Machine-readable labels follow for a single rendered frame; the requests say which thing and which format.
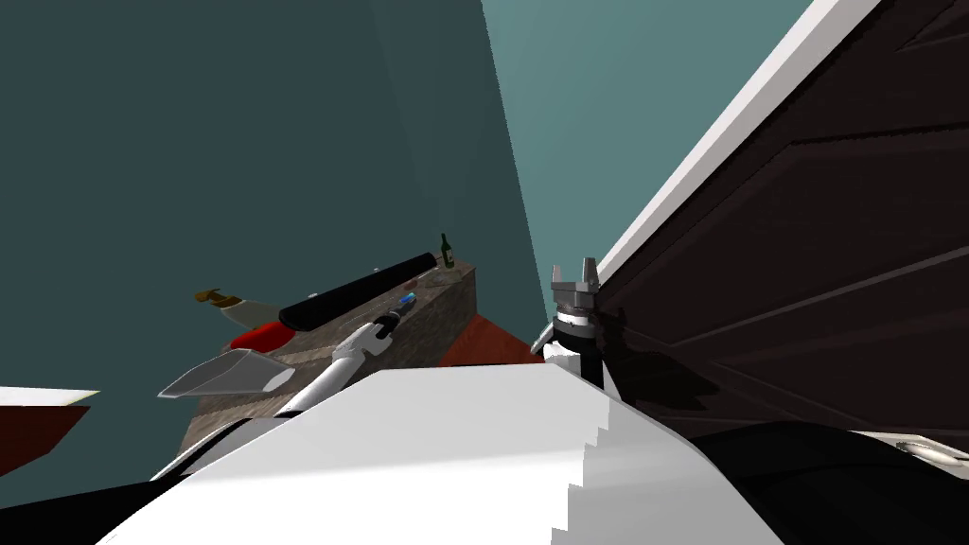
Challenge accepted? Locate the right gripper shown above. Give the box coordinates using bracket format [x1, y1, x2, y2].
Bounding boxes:
[550, 256, 601, 318]

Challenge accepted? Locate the brown stone table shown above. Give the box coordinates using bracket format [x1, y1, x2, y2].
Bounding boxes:
[177, 259, 480, 457]

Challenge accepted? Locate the long black cylinder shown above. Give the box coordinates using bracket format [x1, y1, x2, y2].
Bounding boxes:
[277, 253, 441, 334]

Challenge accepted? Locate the red rounded object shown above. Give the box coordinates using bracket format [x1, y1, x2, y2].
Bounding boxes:
[228, 321, 297, 354]

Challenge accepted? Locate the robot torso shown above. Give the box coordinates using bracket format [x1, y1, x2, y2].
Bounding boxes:
[97, 361, 783, 545]

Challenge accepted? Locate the dark brown door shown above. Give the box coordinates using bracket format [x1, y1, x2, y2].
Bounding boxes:
[596, 0, 969, 455]

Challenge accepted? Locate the brown handled white knife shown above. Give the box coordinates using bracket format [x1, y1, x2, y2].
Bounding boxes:
[193, 288, 283, 328]

